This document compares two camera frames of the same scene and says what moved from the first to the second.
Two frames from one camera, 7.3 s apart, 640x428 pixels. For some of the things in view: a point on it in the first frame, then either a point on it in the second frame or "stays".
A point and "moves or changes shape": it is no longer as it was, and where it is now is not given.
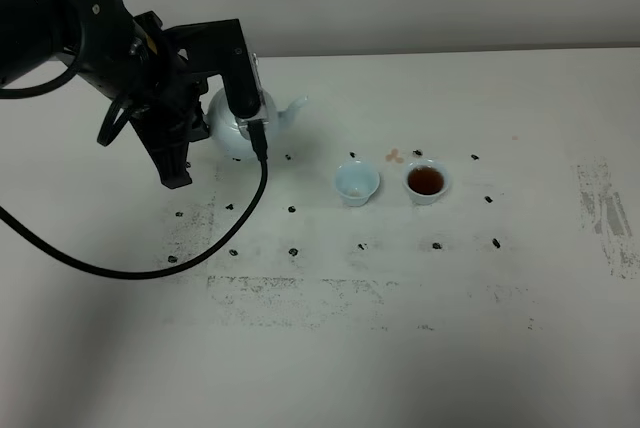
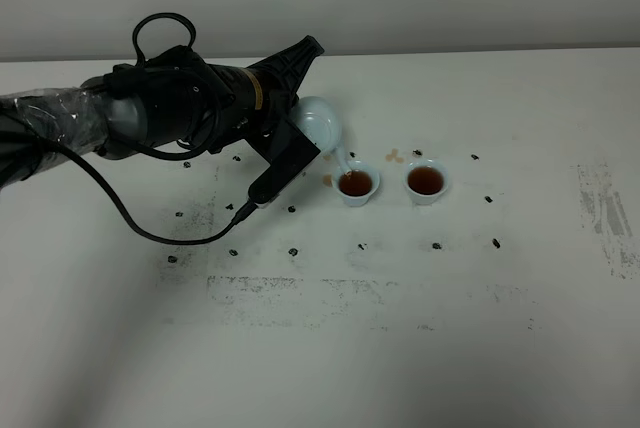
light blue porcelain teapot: [225, 129] moves or changes shape
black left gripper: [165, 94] to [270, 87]
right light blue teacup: [425, 180] stays
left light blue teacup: [355, 182] stays
